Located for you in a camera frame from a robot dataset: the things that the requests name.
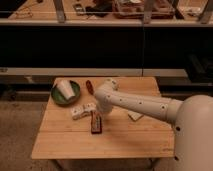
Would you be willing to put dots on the red rectangular eraser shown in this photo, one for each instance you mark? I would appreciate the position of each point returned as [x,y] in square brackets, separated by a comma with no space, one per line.
[96,123]

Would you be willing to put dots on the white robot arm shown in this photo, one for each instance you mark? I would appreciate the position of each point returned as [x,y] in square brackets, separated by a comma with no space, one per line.
[192,120]

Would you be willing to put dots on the white paper cup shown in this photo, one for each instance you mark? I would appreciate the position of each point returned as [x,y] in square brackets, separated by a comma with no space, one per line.
[66,89]

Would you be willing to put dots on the green plate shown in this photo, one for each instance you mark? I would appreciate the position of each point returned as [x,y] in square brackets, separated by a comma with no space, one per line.
[59,99]

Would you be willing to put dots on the wooden table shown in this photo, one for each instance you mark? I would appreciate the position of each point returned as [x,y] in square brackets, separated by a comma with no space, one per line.
[60,137]

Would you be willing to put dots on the tray of items on shelf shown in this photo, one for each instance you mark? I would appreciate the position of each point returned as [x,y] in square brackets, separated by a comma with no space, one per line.
[161,9]

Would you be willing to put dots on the black device on shelf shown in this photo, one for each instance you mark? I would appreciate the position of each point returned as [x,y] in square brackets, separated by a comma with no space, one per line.
[79,9]

